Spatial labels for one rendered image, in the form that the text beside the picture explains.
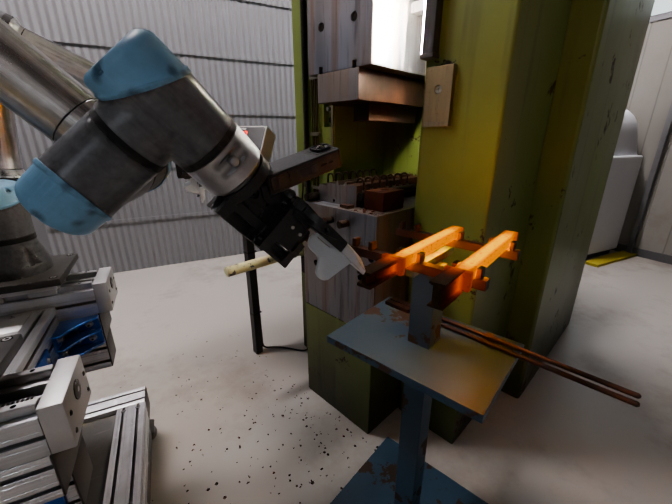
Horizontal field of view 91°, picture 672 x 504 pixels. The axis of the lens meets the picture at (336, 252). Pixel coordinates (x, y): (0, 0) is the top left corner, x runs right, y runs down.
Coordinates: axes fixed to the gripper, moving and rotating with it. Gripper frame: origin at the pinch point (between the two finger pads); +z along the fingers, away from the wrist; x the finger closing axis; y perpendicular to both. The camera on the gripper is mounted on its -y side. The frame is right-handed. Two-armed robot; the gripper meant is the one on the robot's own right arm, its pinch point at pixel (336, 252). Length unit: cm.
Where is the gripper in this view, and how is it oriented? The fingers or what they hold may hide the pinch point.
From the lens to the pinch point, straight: 52.4
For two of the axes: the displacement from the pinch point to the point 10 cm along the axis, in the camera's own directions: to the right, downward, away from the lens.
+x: 6.1, 3.4, -7.2
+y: -6.1, 7.8, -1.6
